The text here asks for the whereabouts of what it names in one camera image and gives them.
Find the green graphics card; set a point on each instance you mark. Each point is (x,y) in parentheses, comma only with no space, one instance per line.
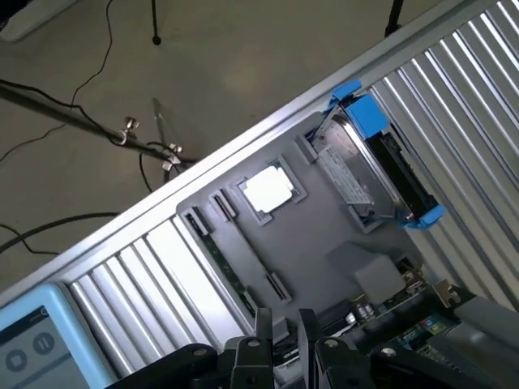
(405,320)

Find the black stand pole with clamps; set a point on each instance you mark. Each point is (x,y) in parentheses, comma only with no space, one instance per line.
(81,121)

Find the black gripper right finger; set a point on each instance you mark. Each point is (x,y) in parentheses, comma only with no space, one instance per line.
(312,364)

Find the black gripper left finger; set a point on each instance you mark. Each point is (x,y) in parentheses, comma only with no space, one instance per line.
(247,364)

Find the grey parts rack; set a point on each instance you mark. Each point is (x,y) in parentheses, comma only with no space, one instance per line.
(300,251)

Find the light blue teach pendant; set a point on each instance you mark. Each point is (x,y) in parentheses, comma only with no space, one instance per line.
(44,336)

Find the black tripod leg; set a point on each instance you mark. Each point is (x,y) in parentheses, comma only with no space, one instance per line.
(155,20)
(394,16)

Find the hard disk with blue carrier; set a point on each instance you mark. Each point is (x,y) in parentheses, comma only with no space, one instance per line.
(353,170)

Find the silver CPU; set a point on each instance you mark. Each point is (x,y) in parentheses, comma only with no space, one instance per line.
(267,189)

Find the white power strip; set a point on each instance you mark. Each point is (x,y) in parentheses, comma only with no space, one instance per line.
(24,24)

